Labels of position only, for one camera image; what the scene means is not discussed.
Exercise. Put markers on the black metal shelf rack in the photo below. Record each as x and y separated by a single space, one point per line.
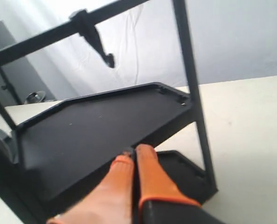
53 160

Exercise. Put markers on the white wrinkled backdrop cloth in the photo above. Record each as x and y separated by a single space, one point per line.
232 39

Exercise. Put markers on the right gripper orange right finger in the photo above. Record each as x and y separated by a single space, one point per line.
161 201

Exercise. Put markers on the dark stand behind backdrop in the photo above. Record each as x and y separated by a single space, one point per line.
21 74

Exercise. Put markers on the black hook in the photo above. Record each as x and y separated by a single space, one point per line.
88 31

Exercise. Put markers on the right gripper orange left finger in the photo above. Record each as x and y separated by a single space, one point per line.
110 202

